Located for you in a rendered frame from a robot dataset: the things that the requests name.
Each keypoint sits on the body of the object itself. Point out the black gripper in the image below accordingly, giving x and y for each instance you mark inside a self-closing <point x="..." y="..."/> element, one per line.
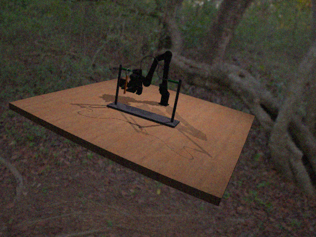
<point x="131" y="86"/>

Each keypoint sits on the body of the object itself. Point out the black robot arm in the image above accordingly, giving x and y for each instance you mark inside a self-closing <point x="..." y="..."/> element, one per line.
<point x="137" y="77"/>

